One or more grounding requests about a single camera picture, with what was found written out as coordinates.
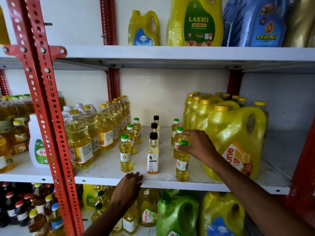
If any person's right hand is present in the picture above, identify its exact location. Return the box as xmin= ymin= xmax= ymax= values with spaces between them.
xmin=176 ymin=130 xmax=221 ymax=167

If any person's left hand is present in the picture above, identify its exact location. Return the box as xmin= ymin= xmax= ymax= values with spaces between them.
xmin=111 ymin=171 xmax=144 ymax=212

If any small green-capped oil bottle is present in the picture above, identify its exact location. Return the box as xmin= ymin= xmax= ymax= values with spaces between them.
xmin=132 ymin=117 xmax=142 ymax=145
xmin=173 ymin=127 xmax=185 ymax=159
xmin=171 ymin=118 xmax=180 ymax=146
xmin=119 ymin=134 xmax=133 ymax=173
xmin=175 ymin=140 xmax=190 ymax=182
xmin=126 ymin=124 xmax=136 ymax=156

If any person's left forearm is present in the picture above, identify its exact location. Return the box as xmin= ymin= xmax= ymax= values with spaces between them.
xmin=82 ymin=203 xmax=129 ymax=236

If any person's right forearm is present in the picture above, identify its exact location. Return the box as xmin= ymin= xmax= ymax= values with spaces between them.
xmin=209 ymin=155 xmax=315 ymax=236

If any oil bottle green red label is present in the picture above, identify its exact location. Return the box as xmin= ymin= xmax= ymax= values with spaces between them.
xmin=138 ymin=189 xmax=159 ymax=227

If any large yellow oil jug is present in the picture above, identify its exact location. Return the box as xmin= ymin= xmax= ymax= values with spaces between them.
xmin=203 ymin=105 xmax=267 ymax=183
xmin=183 ymin=92 xmax=201 ymax=129
xmin=194 ymin=99 xmax=240 ymax=132
xmin=188 ymin=96 xmax=224 ymax=130

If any dark-green-capped oil bottle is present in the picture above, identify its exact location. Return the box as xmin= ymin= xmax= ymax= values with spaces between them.
xmin=95 ymin=187 xmax=112 ymax=209
xmin=91 ymin=203 xmax=107 ymax=223

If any oil bottle with white label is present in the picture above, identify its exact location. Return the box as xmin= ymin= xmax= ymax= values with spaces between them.
xmin=112 ymin=217 xmax=123 ymax=234
xmin=123 ymin=199 xmax=140 ymax=235

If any green oil jug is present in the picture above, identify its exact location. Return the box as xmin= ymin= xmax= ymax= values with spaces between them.
xmin=162 ymin=189 xmax=197 ymax=198
xmin=156 ymin=193 xmax=199 ymax=236

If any wrapped yellow jug green label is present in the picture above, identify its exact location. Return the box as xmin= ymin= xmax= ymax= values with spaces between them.
xmin=82 ymin=185 xmax=104 ymax=210

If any row of medium oil bottles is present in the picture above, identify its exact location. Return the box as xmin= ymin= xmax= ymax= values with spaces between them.
xmin=62 ymin=95 xmax=131 ymax=170

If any wrapped yellow jug blue label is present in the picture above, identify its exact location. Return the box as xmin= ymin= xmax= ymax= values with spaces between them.
xmin=199 ymin=192 xmax=246 ymax=236

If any red perforated shelf upright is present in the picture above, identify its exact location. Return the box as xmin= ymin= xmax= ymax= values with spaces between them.
xmin=0 ymin=69 xmax=10 ymax=97
xmin=287 ymin=118 xmax=315 ymax=227
xmin=100 ymin=0 xmax=121 ymax=102
xmin=227 ymin=70 xmax=244 ymax=98
xmin=2 ymin=0 xmax=85 ymax=236

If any white jug with green label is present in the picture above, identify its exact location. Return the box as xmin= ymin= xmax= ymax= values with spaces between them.
xmin=28 ymin=114 xmax=50 ymax=168

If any group of brown yellow-capped bottles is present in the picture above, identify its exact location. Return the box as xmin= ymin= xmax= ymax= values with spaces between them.
xmin=27 ymin=183 xmax=65 ymax=236

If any group of amber oil bottles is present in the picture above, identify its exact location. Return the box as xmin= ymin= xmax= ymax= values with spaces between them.
xmin=0 ymin=92 xmax=65 ymax=173

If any small yellow jug blue label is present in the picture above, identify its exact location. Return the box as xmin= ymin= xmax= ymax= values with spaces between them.
xmin=128 ymin=10 xmax=161 ymax=46

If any big yellow jug green label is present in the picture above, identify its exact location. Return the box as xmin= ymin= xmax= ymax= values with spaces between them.
xmin=167 ymin=0 xmax=224 ymax=47

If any group of dark red-capped bottles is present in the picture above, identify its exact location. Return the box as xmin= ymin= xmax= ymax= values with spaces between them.
xmin=0 ymin=181 xmax=32 ymax=227

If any blue oil jug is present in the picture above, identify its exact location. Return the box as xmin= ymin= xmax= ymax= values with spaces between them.
xmin=230 ymin=0 xmax=289 ymax=48
xmin=221 ymin=0 xmax=238 ymax=47

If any golden oil jug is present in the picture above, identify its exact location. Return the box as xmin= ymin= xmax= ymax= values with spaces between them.
xmin=283 ymin=0 xmax=315 ymax=48

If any yellow oil container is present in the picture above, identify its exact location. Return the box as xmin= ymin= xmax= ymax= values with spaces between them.
xmin=0 ymin=6 xmax=11 ymax=45

